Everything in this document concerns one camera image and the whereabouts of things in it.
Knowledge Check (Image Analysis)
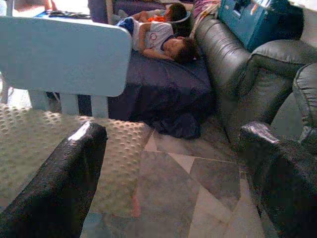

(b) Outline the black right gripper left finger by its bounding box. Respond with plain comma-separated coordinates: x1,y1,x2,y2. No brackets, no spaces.
0,121,108,238

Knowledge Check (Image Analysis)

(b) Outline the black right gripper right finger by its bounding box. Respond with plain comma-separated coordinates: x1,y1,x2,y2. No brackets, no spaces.
238,123,317,238

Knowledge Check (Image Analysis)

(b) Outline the white dotted pillow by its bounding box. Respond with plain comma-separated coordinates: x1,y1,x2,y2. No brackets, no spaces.
0,103,153,219

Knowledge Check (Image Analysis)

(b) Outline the grey-green leather sofa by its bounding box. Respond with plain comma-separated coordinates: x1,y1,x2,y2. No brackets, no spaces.
194,14,317,151

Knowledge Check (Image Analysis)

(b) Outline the light blue wooden chair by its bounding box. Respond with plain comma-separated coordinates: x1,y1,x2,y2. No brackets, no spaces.
0,16,133,119

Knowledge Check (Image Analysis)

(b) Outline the navy blue mattress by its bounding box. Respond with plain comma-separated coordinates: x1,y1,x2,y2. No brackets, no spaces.
76,49,213,140

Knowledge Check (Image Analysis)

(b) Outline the teal box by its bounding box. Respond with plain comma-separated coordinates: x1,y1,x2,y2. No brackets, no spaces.
217,0,282,52

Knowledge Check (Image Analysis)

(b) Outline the sleeping child in white shirt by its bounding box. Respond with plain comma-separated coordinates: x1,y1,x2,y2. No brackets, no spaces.
115,17,199,64

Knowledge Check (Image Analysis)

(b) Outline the purple patterned cloth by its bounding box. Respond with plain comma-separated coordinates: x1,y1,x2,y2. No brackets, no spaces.
192,0,221,18

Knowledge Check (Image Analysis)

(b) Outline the dark-haired lying child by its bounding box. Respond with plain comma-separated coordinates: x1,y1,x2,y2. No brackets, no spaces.
130,2,192,23

